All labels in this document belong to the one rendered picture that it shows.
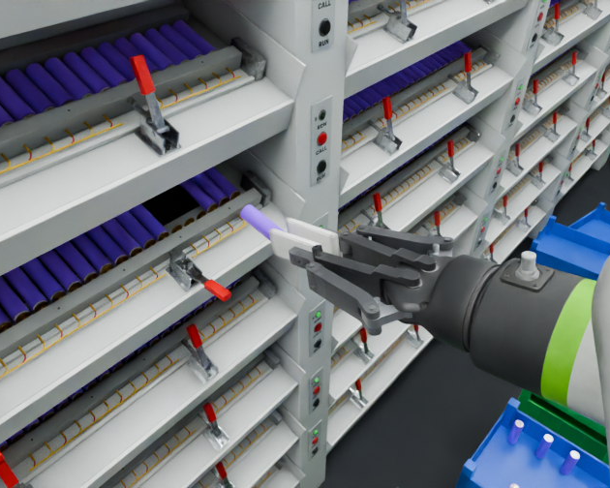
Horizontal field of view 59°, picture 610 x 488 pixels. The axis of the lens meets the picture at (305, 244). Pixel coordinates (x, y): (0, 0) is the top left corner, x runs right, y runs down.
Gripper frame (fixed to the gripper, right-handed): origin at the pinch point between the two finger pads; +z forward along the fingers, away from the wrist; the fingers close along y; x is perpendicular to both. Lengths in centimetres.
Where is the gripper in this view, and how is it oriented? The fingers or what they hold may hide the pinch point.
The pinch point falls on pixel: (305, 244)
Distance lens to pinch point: 55.4
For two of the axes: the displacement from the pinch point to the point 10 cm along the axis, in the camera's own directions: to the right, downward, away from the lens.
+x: 1.5, 8.4, 5.2
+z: -7.3, -2.6, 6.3
